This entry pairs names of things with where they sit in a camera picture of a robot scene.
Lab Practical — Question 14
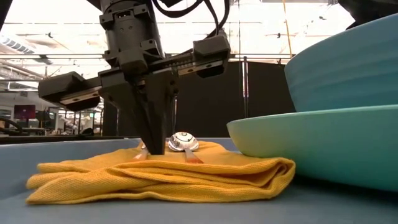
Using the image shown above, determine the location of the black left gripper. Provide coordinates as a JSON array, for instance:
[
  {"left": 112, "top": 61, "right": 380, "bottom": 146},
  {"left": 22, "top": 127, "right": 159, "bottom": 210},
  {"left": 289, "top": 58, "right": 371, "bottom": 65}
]
[{"left": 37, "top": 1, "right": 231, "bottom": 155}]

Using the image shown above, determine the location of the blue plastic bowl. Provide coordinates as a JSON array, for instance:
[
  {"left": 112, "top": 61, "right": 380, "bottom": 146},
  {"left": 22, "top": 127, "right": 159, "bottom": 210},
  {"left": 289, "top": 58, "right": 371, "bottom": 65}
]
[{"left": 284, "top": 12, "right": 398, "bottom": 113}]

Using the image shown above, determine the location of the yellow cloth napkin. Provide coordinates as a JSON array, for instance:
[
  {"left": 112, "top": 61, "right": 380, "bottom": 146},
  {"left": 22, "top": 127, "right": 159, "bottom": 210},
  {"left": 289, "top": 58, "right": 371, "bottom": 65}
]
[{"left": 25, "top": 139, "right": 297, "bottom": 205}]

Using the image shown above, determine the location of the teal plastic plate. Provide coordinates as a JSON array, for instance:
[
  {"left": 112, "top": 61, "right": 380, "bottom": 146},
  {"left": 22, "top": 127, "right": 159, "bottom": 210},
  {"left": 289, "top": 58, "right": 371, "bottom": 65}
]
[{"left": 226, "top": 105, "right": 398, "bottom": 192}]

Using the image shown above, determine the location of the blue plastic tray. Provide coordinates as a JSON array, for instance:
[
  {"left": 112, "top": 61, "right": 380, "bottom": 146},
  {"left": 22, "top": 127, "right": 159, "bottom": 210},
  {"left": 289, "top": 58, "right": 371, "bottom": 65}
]
[{"left": 0, "top": 138, "right": 398, "bottom": 224}]

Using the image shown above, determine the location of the black curtain partition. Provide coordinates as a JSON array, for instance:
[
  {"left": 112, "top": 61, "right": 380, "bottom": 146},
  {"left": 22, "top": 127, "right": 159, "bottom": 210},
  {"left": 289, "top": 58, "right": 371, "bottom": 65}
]
[{"left": 102, "top": 60, "right": 296, "bottom": 138}]

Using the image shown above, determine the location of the monitor with magenta screen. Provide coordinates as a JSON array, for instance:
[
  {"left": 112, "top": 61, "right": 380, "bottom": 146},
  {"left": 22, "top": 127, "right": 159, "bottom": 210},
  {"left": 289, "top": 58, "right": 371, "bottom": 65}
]
[{"left": 13, "top": 105, "right": 36, "bottom": 121}]

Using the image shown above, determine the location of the black left wrist camera cable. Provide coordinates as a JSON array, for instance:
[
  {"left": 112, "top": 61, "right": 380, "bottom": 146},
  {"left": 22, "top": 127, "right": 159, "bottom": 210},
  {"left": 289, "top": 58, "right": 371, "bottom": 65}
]
[{"left": 151, "top": 0, "right": 231, "bottom": 38}]

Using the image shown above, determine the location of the yellow hanging power cord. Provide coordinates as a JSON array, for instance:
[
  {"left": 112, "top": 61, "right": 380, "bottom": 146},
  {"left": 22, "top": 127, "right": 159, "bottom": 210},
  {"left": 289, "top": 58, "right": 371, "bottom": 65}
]
[{"left": 281, "top": 0, "right": 295, "bottom": 58}]

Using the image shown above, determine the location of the black metal table frame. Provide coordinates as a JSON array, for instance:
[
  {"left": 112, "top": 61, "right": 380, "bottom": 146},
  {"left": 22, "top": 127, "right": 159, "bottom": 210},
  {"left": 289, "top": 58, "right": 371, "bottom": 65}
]
[{"left": 0, "top": 135, "right": 141, "bottom": 144}]

